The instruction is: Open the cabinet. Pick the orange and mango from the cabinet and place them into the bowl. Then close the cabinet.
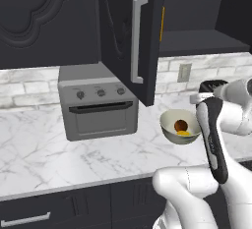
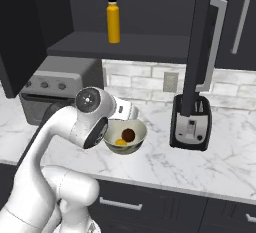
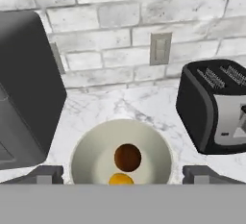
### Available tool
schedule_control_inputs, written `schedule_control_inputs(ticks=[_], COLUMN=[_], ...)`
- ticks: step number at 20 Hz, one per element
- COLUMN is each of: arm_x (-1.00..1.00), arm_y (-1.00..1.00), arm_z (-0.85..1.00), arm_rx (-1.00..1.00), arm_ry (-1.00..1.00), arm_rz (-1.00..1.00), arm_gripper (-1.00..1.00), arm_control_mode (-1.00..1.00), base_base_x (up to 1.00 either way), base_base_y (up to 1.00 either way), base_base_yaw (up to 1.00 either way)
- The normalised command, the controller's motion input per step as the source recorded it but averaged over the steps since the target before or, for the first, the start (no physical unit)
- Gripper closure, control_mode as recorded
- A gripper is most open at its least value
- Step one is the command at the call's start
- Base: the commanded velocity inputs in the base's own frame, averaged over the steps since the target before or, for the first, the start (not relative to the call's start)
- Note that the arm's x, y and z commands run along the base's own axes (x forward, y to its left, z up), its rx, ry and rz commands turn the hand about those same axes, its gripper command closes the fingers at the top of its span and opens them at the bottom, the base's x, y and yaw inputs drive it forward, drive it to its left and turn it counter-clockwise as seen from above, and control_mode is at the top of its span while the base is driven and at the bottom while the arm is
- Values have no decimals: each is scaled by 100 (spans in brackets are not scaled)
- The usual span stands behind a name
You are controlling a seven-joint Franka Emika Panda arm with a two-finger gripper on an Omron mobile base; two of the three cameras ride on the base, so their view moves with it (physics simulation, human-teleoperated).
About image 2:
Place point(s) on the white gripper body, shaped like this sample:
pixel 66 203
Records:
pixel 132 110

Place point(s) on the grey toaster oven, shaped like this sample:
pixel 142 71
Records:
pixel 63 73

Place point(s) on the dark red mango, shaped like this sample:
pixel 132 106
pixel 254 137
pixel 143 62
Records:
pixel 128 135

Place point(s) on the black and silver toaster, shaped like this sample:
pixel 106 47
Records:
pixel 191 133

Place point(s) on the dark drawer front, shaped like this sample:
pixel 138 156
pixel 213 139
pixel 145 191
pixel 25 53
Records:
pixel 230 218
pixel 160 210

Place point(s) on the dark closed cabinet door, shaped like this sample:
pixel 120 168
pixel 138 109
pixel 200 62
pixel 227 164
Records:
pixel 230 17

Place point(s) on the orange fruit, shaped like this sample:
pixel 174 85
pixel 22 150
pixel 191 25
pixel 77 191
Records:
pixel 120 142

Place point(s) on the orange bottle with black cap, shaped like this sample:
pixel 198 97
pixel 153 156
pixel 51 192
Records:
pixel 113 23

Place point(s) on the dark open cabinet shelf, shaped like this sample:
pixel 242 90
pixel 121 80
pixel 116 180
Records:
pixel 133 47

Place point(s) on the grey wall outlet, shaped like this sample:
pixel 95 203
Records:
pixel 170 81

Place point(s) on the dark base cabinet front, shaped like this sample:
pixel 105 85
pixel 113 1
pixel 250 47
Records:
pixel 7 180

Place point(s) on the grey toaster oven knob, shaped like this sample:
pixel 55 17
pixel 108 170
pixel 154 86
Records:
pixel 62 86
pixel 44 84
pixel 28 84

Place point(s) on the pale green bowl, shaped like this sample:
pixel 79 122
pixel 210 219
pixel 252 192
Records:
pixel 139 134

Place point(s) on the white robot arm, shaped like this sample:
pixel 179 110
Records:
pixel 56 133

